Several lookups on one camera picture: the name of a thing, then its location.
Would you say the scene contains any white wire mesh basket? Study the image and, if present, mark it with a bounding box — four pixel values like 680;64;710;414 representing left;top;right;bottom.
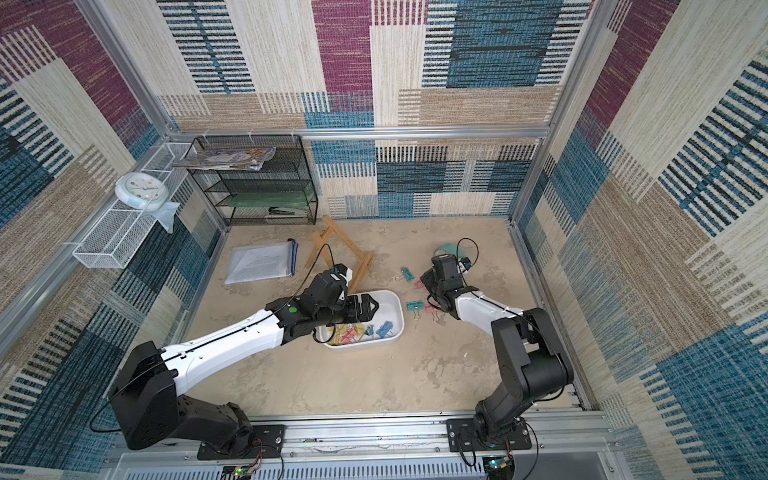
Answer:
73;142;188;269

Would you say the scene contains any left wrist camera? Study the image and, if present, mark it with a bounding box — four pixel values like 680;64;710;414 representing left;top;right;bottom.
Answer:
332;263;353;284

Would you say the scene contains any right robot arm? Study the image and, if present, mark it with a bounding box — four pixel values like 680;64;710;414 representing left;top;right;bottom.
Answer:
420;254;574;446

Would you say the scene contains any wooden easel stand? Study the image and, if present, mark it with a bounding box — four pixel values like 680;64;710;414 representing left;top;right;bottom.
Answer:
305;215;374;294

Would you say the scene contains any teal binder clip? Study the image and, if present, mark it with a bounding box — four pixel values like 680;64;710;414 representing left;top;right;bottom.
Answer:
406;301;425;316
401;267;414;282

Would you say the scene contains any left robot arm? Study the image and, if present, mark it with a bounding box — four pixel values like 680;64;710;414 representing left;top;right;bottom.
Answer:
109;264;379;457

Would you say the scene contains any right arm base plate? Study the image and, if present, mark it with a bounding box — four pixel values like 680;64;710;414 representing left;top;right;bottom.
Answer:
445;417;534;453

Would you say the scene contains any magazine on shelf top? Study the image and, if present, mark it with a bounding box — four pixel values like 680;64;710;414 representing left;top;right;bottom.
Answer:
173;147;277;171

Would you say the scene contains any black mesh shelf rack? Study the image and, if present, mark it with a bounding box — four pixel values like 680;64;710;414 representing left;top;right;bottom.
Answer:
182;134;319;227

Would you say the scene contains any black stapler on shelf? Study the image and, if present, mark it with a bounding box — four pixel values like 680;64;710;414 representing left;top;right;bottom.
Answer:
268;207;307;217

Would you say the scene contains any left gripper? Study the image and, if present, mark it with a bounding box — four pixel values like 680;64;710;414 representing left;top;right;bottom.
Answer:
314;291;381;328

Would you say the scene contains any green round alarm clock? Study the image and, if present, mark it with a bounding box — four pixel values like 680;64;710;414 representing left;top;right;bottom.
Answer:
434;243;460;256

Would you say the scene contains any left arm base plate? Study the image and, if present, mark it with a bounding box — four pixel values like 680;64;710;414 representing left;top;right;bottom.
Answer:
197;424;286;461

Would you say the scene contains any white round wall clock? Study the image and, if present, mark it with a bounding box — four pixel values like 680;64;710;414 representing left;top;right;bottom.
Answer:
114;172;170;212

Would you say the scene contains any white plastic storage box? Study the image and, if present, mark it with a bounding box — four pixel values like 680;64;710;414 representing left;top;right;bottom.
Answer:
315;290;405;352

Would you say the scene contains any green folder on shelf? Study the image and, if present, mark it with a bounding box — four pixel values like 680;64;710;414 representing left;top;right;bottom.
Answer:
227;191;311;209

